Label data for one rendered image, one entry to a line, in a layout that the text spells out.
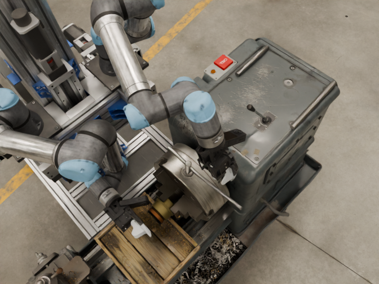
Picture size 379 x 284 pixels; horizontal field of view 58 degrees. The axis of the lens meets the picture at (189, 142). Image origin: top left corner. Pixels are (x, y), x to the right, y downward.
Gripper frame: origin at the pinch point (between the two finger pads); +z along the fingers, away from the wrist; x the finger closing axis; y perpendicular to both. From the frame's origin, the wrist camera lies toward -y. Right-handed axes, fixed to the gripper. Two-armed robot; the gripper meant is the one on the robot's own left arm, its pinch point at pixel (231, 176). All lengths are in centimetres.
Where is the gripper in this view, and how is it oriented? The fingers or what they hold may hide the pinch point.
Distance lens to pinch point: 112.7
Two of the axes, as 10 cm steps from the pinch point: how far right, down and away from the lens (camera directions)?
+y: -7.1, 6.4, -3.0
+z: 2.9, 6.5, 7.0
